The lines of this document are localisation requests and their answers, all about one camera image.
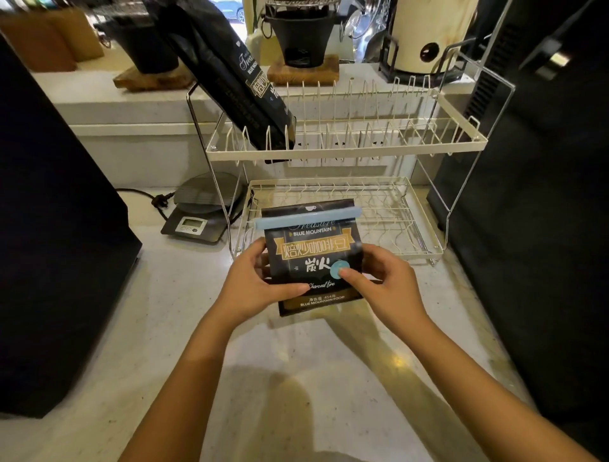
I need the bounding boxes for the person's right hand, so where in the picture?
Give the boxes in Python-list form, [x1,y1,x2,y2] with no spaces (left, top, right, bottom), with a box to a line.
[338,243,432,340]

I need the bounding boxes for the person's left hand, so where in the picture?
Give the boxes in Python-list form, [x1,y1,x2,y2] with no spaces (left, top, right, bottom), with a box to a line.
[213,236,311,328]

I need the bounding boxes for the black coffee bag blue clip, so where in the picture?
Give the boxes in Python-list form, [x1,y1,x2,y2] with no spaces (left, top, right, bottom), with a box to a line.
[255,199,364,317]

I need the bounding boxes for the person's right forearm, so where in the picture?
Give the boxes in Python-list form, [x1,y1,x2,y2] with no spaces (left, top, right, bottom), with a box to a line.
[402,314,598,462]

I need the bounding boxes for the person's left forearm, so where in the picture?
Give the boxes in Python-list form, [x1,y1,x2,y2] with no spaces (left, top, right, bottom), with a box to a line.
[119,305,239,462]

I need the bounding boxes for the black digital kitchen scale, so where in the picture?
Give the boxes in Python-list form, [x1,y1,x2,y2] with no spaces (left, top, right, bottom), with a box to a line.
[160,172,248,245]

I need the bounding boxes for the white two-tier dish rack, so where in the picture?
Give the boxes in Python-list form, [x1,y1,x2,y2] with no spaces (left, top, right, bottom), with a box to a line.
[187,37,516,266]

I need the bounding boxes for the black machine with vents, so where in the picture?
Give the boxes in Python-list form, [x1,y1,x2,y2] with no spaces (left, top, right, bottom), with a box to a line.
[427,0,609,458]

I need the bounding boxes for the wooden square board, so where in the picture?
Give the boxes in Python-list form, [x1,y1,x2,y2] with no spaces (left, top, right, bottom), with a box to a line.
[266,54,340,87]

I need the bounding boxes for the black metal stand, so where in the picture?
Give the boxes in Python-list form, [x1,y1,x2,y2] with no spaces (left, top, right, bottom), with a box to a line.
[378,33,476,89]

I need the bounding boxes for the tall black coffee bag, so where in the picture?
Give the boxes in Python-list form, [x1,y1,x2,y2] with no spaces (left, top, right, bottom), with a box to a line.
[143,0,298,165]

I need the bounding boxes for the large black appliance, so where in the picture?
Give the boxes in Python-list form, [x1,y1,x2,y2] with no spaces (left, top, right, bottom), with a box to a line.
[0,33,143,419]

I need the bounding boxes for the rough wooden slab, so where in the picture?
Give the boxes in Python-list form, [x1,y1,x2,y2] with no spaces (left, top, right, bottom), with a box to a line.
[113,63,195,92]

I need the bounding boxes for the black cast iron stove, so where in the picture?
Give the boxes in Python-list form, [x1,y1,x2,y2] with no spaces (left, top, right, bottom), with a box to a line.
[261,0,344,69]

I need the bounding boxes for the cream cylindrical canister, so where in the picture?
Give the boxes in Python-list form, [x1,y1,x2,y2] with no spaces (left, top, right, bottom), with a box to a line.
[386,0,479,75]

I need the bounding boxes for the black pot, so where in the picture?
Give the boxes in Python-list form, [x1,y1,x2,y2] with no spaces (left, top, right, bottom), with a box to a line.
[95,10,180,75]

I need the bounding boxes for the brown paper bags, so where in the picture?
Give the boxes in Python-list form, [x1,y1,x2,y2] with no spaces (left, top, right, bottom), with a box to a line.
[0,7,105,73]

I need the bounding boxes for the black power cable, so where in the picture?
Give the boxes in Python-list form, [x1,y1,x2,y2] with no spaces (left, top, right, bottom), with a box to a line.
[115,188,176,209]

